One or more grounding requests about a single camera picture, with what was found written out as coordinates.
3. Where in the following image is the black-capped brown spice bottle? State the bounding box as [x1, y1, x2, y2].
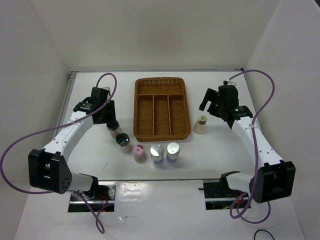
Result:
[106, 120, 122, 139]

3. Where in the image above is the green-capped white spice bottle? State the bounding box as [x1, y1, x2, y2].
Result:
[193, 115, 208, 135]

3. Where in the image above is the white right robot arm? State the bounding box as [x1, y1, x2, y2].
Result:
[199, 85, 296, 204]

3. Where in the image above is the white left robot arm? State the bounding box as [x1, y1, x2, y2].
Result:
[28, 87, 116, 200]

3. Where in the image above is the black-capped white spice bottle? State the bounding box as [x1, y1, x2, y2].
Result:
[115, 132, 132, 154]

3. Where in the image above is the pink-capped spice bottle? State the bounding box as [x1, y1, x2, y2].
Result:
[133, 144, 147, 164]

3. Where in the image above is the brown wicker cutlery tray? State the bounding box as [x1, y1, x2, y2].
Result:
[133, 77, 192, 143]

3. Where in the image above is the silver-capped blue label shaker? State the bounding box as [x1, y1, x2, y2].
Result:
[150, 144, 164, 167]

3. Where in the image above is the silver-capped blue shaker right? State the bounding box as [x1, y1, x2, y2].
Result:
[166, 142, 181, 165]

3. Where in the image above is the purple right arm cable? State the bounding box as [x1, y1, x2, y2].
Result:
[226, 69, 276, 223]

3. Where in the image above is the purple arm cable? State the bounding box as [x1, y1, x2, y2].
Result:
[226, 69, 276, 223]
[0, 72, 118, 235]

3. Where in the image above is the aluminium table edge rail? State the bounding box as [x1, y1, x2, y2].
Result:
[56, 71, 78, 126]

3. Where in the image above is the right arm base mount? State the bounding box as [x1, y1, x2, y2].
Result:
[198, 179, 243, 211]

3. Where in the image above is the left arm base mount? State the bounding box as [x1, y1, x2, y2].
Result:
[68, 181, 116, 213]

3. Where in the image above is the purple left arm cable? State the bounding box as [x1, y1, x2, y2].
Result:
[0, 72, 118, 235]

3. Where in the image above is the black cable on floor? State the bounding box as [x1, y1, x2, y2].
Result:
[254, 229, 276, 240]

